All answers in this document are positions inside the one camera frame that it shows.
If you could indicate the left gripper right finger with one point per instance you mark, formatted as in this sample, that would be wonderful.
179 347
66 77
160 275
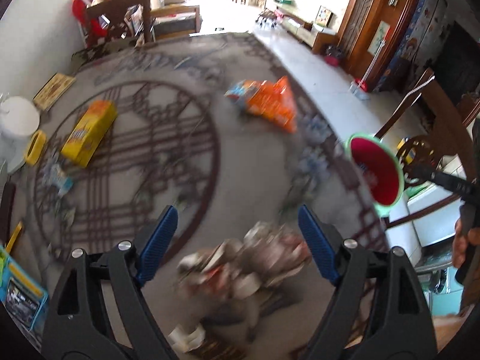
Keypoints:
399 324

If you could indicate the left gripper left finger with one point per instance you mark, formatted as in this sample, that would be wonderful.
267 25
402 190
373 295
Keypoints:
77 324

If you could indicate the red green trash bin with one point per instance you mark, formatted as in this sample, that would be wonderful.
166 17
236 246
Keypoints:
380 169

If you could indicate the brown trash pile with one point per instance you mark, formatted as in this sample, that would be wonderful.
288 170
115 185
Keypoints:
245 278

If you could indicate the blue white wrapper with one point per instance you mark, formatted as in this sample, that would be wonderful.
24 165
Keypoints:
54 176

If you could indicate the yellow iced tea carton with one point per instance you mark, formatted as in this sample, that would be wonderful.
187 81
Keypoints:
88 133

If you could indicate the orange snack bag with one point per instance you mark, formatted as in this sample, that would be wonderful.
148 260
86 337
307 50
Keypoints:
273 101

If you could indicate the person's right hand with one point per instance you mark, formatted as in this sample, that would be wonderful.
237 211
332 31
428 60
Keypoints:
460 243

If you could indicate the yellow toy car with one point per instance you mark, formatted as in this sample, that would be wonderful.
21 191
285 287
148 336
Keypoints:
405 151

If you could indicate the dark wooden chair right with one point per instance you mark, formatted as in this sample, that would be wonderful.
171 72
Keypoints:
449 136

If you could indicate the blue green toy tablet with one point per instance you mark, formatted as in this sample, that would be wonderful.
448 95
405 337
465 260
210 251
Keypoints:
24 299

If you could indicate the yellow pencil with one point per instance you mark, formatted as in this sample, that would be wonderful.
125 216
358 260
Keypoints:
13 238

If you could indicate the white mop with red base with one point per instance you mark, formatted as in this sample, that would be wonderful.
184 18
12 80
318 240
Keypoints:
359 87

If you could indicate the yellow rectangular holder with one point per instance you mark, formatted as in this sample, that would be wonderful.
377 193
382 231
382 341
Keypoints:
35 147

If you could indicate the small red waste basket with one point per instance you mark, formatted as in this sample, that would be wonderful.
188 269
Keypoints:
333 55

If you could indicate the white desk lamp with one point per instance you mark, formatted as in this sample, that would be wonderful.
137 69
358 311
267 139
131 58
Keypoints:
20 119

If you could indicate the wooden tv cabinet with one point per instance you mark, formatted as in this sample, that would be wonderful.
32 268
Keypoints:
301 25

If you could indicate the yellow illustrated book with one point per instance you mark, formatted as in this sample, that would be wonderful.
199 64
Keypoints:
52 90

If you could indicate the floral seat cushion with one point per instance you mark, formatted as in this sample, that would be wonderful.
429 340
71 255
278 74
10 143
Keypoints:
90 54

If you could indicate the dark wooden dining chair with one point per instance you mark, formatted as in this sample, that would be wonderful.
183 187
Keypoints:
115 11

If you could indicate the wooden sofa with cushions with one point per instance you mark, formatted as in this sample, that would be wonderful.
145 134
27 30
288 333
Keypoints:
174 18

